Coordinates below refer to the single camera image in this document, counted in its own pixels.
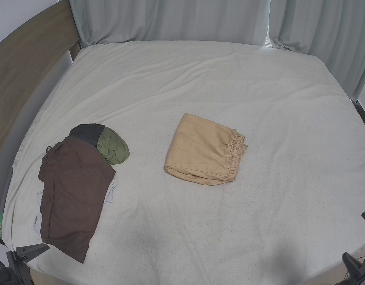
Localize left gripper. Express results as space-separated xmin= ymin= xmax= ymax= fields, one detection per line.
xmin=0 ymin=243 xmax=50 ymax=285

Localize tan shorts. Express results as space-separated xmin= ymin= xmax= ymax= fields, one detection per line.
xmin=164 ymin=113 xmax=249 ymax=186

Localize bed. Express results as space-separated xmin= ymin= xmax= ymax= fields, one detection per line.
xmin=0 ymin=0 xmax=365 ymax=285

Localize brown garment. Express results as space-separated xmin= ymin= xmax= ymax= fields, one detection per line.
xmin=38 ymin=137 xmax=116 ymax=263

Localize white garment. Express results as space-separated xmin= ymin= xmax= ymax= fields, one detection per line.
xmin=33 ymin=179 xmax=119 ymax=234

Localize black garment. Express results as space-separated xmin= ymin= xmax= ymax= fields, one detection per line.
xmin=69 ymin=123 xmax=105 ymax=148

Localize olive green garment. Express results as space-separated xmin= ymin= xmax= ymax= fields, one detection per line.
xmin=96 ymin=126 xmax=130 ymax=165

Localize pale green curtain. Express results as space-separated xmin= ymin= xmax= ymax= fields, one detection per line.
xmin=65 ymin=0 xmax=273 ymax=47
xmin=269 ymin=0 xmax=365 ymax=101

